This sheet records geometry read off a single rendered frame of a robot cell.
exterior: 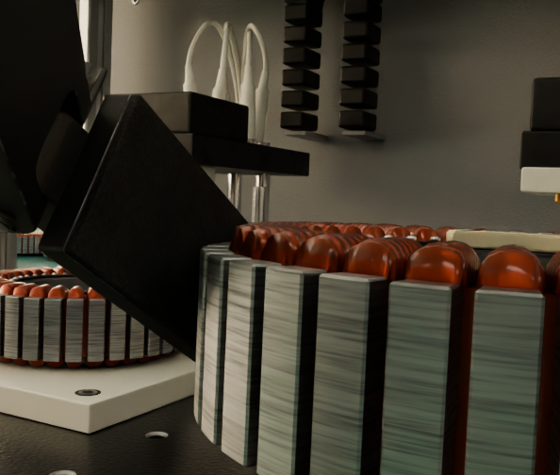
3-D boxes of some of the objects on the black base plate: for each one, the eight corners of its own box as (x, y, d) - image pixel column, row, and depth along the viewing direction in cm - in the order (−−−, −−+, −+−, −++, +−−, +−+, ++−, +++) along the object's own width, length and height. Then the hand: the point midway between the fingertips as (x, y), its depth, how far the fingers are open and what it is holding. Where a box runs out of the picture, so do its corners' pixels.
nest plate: (89, 434, 28) (90, 402, 28) (-149, 376, 35) (-148, 351, 35) (275, 365, 41) (276, 343, 41) (75, 332, 48) (76, 313, 48)
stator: (119, 384, 31) (122, 296, 31) (-90, 355, 35) (-88, 277, 35) (222, 339, 42) (224, 274, 42) (55, 320, 45) (57, 261, 45)
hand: (508, 328), depth 13 cm, fingers closed on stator, 11 cm apart
